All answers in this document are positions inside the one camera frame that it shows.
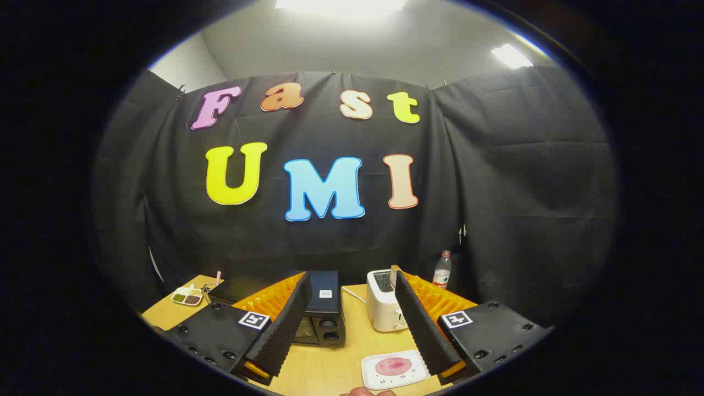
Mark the white divided snack dish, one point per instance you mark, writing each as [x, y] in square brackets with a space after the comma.
[187, 297]

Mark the bunch of keys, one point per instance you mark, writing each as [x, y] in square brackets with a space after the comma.
[207, 290]

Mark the large ceiling light panel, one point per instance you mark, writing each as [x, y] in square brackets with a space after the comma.
[341, 5]

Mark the brown bread slice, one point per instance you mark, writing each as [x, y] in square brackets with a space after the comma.
[392, 275]

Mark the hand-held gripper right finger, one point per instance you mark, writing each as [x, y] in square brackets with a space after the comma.
[418, 324]

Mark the black toaster oven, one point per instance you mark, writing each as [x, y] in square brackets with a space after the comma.
[324, 283]

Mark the clear water bottle red label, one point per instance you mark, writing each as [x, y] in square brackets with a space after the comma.
[441, 272]

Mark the white square plate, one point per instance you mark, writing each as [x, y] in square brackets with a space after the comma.
[410, 373]

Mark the white pop-up toaster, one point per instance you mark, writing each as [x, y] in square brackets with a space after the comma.
[379, 308]

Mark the small ceiling light panel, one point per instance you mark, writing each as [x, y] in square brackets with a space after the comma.
[511, 56]

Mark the pink round food slice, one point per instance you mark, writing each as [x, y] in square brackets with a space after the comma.
[393, 366]

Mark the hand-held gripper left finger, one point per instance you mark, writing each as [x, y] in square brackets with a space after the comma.
[291, 319]

